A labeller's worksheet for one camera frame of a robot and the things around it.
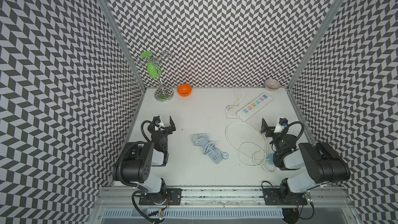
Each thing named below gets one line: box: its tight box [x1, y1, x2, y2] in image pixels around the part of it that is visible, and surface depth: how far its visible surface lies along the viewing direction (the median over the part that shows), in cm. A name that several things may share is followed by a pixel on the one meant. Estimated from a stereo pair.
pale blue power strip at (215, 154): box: [194, 136, 224, 165], surface depth 84 cm
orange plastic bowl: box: [177, 83, 193, 97], surface depth 114 cm
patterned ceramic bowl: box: [264, 78, 281, 92], surface depth 118 cm
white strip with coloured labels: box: [236, 92, 274, 122], surface depth 105 cm
